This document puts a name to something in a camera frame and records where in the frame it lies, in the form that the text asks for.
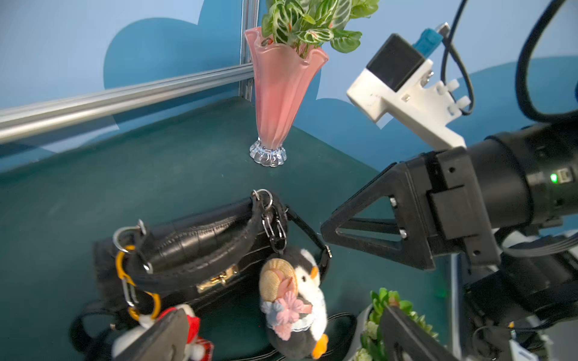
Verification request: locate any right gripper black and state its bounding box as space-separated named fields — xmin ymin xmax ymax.
xmin=321 ymin=147 xmax=501 ymax=270

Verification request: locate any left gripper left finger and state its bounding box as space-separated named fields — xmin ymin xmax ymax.
xmin=113 ymin=309 xmax=189 ymax=361

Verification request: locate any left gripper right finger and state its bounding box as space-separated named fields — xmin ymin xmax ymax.
xmin=379 ymin=306 xmax=457 ymax=361

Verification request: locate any white kitty plush charm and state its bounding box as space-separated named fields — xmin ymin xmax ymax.
xmin=111 ymin=305 xmax=214 ymax=361

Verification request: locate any black leather handbag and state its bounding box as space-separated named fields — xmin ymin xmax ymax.
xmin=92 ymin=189 xmax=333 ymax=317

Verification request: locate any penguin plush charm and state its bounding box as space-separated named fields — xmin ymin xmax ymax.
xmin=259 ymin=247 xmax=329 ymax=359

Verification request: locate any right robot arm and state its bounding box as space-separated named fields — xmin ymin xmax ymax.
xmin=322 ymin=123 xmax=577 ymax=360

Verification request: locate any succulent plants white tray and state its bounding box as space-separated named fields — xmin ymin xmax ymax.
xmin=348 ymin=288 xmax=438 ymax=360

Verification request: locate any pink vase with plant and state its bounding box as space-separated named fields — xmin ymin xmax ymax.
xmin=245 ymin=0 xmax=379 ymax=168

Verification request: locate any aluminium back rail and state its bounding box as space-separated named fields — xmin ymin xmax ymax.
xmin=1 ymin=63 xmax=254 ymax=144

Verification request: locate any aluminium right post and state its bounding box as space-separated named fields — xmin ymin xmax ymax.
xmin=239 ymin=0 xmax=260 ymax=102

